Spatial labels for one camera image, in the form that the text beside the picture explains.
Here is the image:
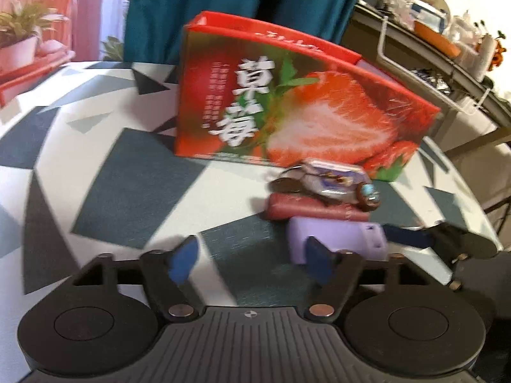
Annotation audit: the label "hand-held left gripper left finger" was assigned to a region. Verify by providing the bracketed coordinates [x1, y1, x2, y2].
[72, 235, 200, 323]

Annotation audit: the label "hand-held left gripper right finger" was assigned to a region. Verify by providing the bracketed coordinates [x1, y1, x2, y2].
[304, 236, 436, 323]

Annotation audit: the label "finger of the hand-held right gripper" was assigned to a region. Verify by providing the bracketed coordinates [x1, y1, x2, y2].
[383, 221, 464, 250]

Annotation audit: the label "light purple plastic case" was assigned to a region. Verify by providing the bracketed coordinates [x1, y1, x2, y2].
[288, 216, 389, 266]

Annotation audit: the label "keychain with round charm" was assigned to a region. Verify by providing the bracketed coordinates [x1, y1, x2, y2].
[269, 168, 382, 213]

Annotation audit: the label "red sausage stick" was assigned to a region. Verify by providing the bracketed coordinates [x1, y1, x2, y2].
[265, 192, 372, 222]

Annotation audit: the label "red strawberry print box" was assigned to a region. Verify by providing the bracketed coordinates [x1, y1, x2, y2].
[172, 10, 442, 184]

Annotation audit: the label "black white patterned packet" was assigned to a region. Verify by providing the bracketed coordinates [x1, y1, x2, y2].
[411, 68, 454, 96]

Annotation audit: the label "orange bowl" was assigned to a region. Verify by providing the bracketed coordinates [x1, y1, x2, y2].
[413, 20, 461, 58]

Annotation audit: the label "dark desk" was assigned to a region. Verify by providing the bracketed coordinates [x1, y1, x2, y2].
[341, 2, 511, 212]

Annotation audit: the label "clear glass bottles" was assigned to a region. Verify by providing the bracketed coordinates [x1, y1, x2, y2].
[451, 10, 480, 41]

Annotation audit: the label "blue white box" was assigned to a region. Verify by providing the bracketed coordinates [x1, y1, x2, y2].
[413, 2, 450, 28]

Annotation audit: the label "white wire basket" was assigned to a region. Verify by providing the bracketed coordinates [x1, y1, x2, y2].
[377, 16, 493, 114]

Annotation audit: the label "pink wire chair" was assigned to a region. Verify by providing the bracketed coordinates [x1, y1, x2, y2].
[0, 0, 136, 108]

